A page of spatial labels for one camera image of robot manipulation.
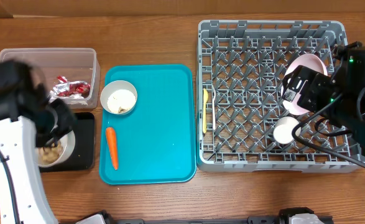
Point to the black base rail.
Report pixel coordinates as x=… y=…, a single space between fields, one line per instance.
x=285 y=216

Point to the white round plate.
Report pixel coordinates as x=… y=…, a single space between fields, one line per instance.
x=308 y=60

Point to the orange carrot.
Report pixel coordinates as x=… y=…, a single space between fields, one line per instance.
x=112 y=145

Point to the grey bowl with rice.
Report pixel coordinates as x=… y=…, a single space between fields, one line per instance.
x=118 y=97

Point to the clear plastic bin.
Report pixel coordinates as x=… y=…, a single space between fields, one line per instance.
x=75 y=64

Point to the red silver foil wrapper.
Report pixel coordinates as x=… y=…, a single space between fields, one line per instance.
x=66 y=88

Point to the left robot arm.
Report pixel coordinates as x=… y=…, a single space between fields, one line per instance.
x=28 y=120

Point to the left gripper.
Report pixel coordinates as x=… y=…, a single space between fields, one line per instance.
x=68 y=118

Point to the teal serving tray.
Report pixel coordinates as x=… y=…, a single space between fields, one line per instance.
x=157 y=140

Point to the white cup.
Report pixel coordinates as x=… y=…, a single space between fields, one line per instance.
x=282 y=132

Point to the black tray bin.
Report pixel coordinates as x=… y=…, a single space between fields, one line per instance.
x=83 y=155

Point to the white bowl with peanuts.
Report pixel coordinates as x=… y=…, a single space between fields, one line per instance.
x=56 y=154

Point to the white plastic fork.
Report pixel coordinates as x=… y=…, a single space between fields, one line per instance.
x=213 y=108

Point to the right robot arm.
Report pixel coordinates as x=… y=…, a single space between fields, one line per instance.
x=352 y=58

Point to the yellow plastic spoon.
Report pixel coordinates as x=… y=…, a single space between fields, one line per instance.
x=205 y=100

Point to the grey dishwasher rack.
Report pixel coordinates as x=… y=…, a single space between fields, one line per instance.
x=246 y=61

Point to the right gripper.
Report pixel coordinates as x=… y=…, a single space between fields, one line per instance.
x=308 y=99

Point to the white napkin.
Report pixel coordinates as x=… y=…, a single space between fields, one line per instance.
x=73 y=99

